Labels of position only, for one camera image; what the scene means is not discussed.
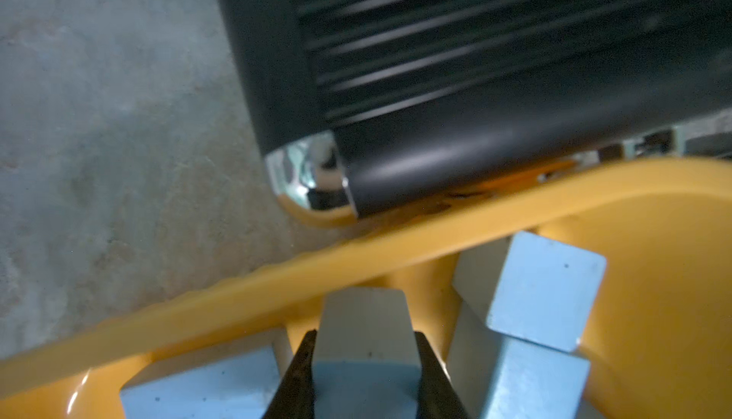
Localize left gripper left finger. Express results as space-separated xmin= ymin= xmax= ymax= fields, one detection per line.
xmin=262 ymin=329 xmax=318 ymax=419

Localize yellow plastic bin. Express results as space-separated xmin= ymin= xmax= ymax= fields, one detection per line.
xmin=1 ymin=159 xmax=731 ymax=418

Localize black ribbed case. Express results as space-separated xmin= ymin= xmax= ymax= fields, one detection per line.
xmin=218 ymin=0 xmax=731 ymax=222

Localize light blue cube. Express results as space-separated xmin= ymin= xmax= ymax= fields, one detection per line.
xmin=453 ymin=231 xmax=607 ymax=352
xmin=312 ymin=287 xmax=422 ymax=418

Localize light blue block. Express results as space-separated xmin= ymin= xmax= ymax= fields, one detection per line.
xmin=446 ymin=304 xmax=590 ymax=418
xmin=119 ymin=327 xmax=293 ymax=418

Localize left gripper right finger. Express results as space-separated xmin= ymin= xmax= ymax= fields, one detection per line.
xmin=415 ymin=331 xmax=469 ymax=419

